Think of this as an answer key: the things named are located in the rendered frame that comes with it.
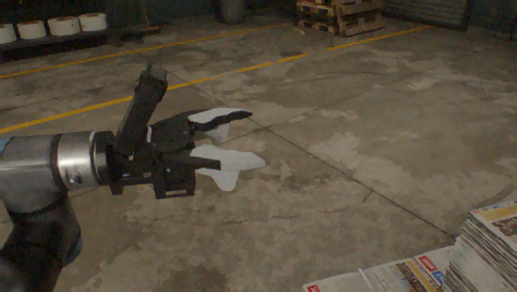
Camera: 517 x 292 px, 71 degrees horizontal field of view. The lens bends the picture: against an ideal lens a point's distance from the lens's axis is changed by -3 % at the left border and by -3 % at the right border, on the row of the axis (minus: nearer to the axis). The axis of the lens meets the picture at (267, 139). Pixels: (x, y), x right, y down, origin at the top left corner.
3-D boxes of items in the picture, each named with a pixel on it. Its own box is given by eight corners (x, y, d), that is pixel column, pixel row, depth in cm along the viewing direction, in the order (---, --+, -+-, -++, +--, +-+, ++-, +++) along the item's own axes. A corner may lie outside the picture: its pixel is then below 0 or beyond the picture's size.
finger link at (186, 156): (230, 156, 48) (169, 144, 50) (230, 145, 47) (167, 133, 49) (216, 180, 44) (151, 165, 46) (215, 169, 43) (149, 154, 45)
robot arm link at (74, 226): (11, 298, 47) (-21, 236, 42) (40, 238, 57) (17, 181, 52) (74, 290, 48) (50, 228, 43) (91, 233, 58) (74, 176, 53)
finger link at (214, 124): (241, 129, 60) (189, 151, 55) (240, 97, 56) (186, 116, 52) (252, 139, 58) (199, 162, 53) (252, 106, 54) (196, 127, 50)
